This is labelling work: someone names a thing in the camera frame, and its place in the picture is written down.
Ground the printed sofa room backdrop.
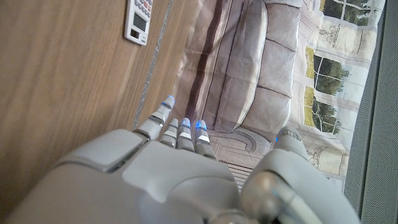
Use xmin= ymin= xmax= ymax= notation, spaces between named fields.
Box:
xmin=169 ymin=0 xmax=386 ymax=190

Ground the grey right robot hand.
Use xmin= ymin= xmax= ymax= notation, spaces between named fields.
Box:
xmin=4 ymin=95 xmax=361 ymax=224

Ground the white pocket calculator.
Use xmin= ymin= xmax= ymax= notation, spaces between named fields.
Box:
xmin=124 ymin=0 xmax=154 ymax=47

